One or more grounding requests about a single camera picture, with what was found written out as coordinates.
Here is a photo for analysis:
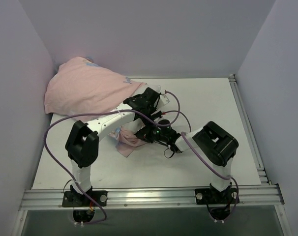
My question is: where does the white pillow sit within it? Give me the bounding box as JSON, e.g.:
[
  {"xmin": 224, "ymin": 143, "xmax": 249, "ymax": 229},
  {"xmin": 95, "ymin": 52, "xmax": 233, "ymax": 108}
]
[{"xmin": 122, "ymin": 85, "xmax": 160, "ymax": 134}]

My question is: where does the pink blue pillowcase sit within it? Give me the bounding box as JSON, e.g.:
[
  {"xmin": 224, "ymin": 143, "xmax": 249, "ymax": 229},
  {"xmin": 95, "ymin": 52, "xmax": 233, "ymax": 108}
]
[{"xmin": 44, "ymin": 56, "xmax": 149, "ymax": 158}]

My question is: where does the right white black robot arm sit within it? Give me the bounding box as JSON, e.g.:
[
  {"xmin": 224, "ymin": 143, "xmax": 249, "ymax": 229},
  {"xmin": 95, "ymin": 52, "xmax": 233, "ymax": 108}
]
[{"xmin": 136, "ymin": 119, "xmax": 239, "ymax": 203}]

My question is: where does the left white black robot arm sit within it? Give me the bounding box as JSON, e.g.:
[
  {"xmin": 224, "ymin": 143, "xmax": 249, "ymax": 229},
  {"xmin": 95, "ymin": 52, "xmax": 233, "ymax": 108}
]
[{"xmin": 65, "ymin": 88, "xmax": 169, "ymax": 206}]

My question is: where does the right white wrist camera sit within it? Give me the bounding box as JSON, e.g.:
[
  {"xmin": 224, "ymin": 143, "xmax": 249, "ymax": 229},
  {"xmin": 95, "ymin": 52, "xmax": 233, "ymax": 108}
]
[{"xmin": 159, "ymin": 112, "xmax": 167, "ymax": 118}]

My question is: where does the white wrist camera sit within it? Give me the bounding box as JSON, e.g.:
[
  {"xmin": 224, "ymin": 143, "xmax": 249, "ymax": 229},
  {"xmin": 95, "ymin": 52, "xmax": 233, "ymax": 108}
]
[
  {"xmin": 159, "ymin": 112, "xmax": 167, "ymax": 118},
  {"xmin": 155, "ymin": 94, "xmax": 170, "ymax": 110}
]

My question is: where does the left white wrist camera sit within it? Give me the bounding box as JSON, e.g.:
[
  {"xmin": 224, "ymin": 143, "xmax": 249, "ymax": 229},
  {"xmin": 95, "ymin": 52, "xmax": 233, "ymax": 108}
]
[{"xmin": 155, "ymin": 94, "xmax": 170, "ymax": 110}]

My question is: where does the short black cable loop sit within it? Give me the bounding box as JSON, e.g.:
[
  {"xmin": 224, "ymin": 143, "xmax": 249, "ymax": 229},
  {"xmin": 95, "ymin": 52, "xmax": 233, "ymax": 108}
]
[{"xmin": 163, "ymin": 145, "xmax": 176, "ymax": 159}]

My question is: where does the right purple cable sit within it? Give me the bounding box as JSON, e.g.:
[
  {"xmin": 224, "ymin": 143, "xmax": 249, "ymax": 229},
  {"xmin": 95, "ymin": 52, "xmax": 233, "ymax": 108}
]
[{"xmin": 163, "ymin": 110, "xmax": 239, "ymax": 217}]

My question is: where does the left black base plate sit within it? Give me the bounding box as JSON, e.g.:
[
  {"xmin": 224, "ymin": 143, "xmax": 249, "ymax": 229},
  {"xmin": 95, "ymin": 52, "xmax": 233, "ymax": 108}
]
[{"xmin": 61, "ymin": 189, "xmax": 108, "ymax": 207}]

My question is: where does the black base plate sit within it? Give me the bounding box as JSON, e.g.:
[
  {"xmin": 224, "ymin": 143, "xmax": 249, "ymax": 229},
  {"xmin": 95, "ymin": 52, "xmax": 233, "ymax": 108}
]
[
  {"xmin": 194, "ymin": 187, "xmax": 239, "ymax": 205},
  {"xmin": 61, "ymin": 189, "xmax": 108, "ymax": 207}
]

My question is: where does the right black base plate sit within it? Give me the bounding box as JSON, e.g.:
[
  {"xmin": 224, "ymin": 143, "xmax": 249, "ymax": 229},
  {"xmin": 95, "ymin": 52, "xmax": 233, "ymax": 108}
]
[{"xmin": 194, "ymin": 187, "xmax": 239, "ymax": 205}]

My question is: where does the aluminium right side rail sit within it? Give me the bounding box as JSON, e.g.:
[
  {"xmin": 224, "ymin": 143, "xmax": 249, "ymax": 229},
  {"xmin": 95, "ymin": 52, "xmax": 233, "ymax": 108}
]
[{"xmin": 228, "ymin": 75, "xmax": 271, "ymax": 185}]

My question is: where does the aluminium rail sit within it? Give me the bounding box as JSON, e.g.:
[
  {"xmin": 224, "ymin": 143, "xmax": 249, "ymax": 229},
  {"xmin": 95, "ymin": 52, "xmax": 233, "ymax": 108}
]
[
  {"xmin": 228, "ymin": 75, "xmax": 271, "ymax": 185},
  {"xmin": 13, "ymin": 185, "xmax": 291, "ymax": 236}
]

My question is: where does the aluminium front rail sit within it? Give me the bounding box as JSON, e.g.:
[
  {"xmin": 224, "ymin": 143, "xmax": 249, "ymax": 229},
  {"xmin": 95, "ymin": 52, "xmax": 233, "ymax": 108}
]
[{"xmin": 13, "ymin": 185, "xmax": 291, "ymax": 236}]

